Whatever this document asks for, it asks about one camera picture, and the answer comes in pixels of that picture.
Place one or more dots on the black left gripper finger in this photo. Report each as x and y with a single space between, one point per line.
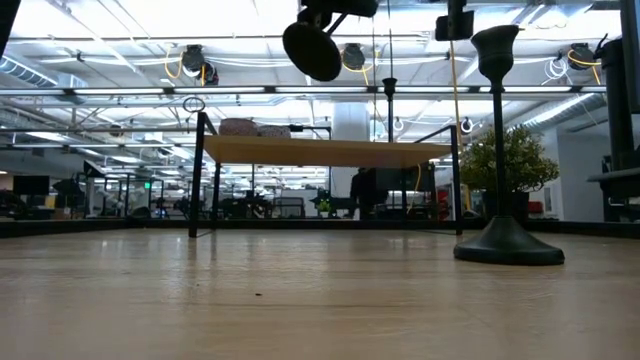
345 6
315 18

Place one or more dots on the black candle stick holder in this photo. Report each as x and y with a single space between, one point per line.
505 242
312 52
389 87

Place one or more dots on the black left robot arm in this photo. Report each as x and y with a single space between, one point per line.
6 20

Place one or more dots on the wooden shelf with black legs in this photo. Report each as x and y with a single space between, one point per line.
325 152

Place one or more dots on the person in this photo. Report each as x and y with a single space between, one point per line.
362 192

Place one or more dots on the small green plant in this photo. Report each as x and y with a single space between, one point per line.
324 206

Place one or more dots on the artificial white-flowered potted plant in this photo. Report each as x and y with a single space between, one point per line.
525 160

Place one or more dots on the black desk cart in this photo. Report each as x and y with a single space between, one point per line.
620 182

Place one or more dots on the black office monitor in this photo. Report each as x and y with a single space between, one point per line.
31 185

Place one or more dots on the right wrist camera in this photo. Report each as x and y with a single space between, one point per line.
454 27

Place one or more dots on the black aluminium rig frame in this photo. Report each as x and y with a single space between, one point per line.
75 227

